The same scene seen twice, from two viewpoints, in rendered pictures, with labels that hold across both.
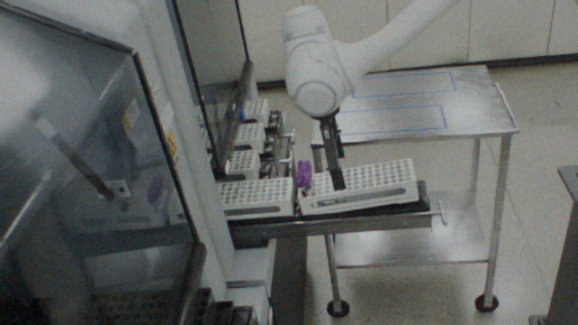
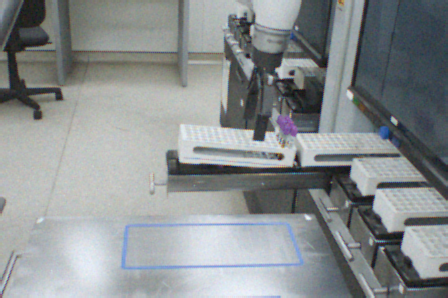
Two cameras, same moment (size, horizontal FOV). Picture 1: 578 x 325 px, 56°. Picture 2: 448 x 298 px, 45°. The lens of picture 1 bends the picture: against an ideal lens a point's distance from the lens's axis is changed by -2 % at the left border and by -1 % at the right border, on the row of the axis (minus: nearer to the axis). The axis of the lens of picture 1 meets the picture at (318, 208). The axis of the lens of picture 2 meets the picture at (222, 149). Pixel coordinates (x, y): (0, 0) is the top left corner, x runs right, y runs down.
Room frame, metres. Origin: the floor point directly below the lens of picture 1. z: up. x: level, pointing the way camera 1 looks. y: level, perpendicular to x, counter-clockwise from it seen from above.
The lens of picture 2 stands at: (2.37, -0.49, 1.47)
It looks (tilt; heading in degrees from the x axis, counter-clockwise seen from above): 26 degrees down; 164
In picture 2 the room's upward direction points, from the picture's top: 3 degrees clockwise
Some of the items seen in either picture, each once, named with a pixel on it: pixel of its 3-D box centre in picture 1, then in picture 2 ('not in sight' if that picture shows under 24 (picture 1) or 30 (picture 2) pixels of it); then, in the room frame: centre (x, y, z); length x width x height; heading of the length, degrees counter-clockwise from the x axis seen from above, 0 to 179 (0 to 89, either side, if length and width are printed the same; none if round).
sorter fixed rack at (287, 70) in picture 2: not in sight; (315, 70); (0.48, 0.39, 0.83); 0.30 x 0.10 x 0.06; 84
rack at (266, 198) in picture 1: (237, 202); (350, 151); (1.17, 0.21, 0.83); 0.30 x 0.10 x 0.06; 84
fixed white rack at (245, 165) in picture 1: (207, 171); (413, 177); (1.34, 0.30, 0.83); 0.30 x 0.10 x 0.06; 84
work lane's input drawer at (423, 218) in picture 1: (307, 212); (284, 169); (1.15, 0.03, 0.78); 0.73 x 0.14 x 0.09; 84
